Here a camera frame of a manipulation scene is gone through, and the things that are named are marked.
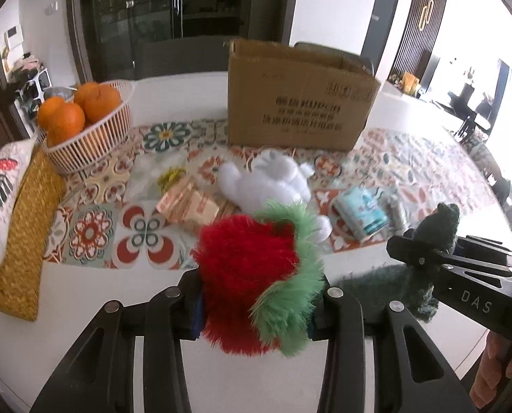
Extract orange fruit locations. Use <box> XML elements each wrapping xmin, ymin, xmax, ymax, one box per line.
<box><xmin>36</xmin><ymin>96</ymin><xmax>66</xmax><ymax>130</ymax></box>
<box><xmin>46</xmin><ymin>103</ymin><xmax>85</xmax><ymax>147</ymax></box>
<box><xmin>83</xmin><ymin>84</ymin><xmax>121</xmax><ymax>124</ymax></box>
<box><xmin>73</xmin><ymin>82</ymin><xmax>99</xmax><ymax>107</ymax></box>

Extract orange fruit right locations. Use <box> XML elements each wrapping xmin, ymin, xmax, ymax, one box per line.
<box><xmin>83</xmin><ymin>84</ymin><xmax>121</xmax><ymax>124</ymax></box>

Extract dark green knitted toy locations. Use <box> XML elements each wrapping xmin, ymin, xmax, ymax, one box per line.
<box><xmin>331</xmin><ymin>202</ymin><xmax>460</xmax><ymax>324</ymax></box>

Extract right human hand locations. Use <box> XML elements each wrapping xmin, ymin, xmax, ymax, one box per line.
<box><xmin>469</xmin><ymin>331</ymin><xmax>512</xmax><ymax>408</ymax></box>

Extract black glass door cabinet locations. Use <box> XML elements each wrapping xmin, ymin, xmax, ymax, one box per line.
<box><xmin>66</xmin><ymin>0</ymin><xmax>295</xmax><ymax>82</ymax></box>

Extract orange fruit back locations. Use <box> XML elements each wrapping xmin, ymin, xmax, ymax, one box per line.
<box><xmin>73</xmin><ymin>82</ymin><xmax>99</xmax><ymax>107</ymax></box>

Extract teal tissue pack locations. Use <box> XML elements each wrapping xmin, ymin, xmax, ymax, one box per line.
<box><xmin>332</xmin><ymin>188</ymin><xmax>389</xmax><ymax>242</ymax></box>

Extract brown cardboard box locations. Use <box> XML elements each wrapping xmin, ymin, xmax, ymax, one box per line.
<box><xmin>228</xmin><ymin>38</ymin><xmax>381</xmax><ymax>151</ymax></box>

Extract red green furry plush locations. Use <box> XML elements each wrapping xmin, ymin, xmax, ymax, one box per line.
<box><xmin>192</xmin><ymin>200</ymin><xmax>325</xmax><ymax>357</ymax></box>

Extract gold wall ornament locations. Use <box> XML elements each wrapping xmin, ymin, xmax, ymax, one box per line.
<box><xmin>417</xmin><ymin>0</ymin><xmax>434</xmax><ymax>31</ymax></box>

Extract woven yellow placemat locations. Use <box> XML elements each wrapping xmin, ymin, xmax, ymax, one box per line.
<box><xmin>0</xmin><ymin>147</ymin><xmax>66</xmax><ymax>322</ymax></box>

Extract beige patterned cloth pouch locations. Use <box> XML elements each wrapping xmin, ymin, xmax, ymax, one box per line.
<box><xmin>156</xmin><ymin>176</ymin><xmax>220</xmax><ymax>235</ymax></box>

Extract orange fruit front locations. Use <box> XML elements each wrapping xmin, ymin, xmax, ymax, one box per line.
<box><xmin>46</xmin><ymin>103</ymin><xmax>85</xmax><ymax>147</ymax></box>

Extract patterned tile table runner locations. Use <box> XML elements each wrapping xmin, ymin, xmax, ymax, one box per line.
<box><xmin>43</xmin><ymin>119</ymin><xmax>509</xmax><ymax>269</ymax></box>

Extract white plush bunny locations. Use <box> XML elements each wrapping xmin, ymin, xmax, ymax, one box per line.
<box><xmin>217</xmin><ymin>151</ymin><xmax>332</xmax><ymax>243</ymax></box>

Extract white fruit basket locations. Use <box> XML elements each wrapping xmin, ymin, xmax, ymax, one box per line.
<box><xmin>36</xmin><ymin>79</ymin><xmax>135</xmax><ymax>174</ymax></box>

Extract dark chair right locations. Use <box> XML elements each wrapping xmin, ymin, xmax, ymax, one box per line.
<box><xmin>294</xmin><ymin>42</ymin><xmax>375</xmax><ymax>76</ymax></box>

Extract orange fruit left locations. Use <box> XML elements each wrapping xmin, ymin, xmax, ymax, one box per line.
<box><xmin>36</xmin><ymin>96</ymin><xmax>66</xmax><ymax>130</ymax></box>

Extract white shoe rack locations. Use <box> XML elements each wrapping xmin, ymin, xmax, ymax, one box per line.
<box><xmin>16</xmin><ymin>68</ymin><xmax>52</xmax><ymax>120</ymax></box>

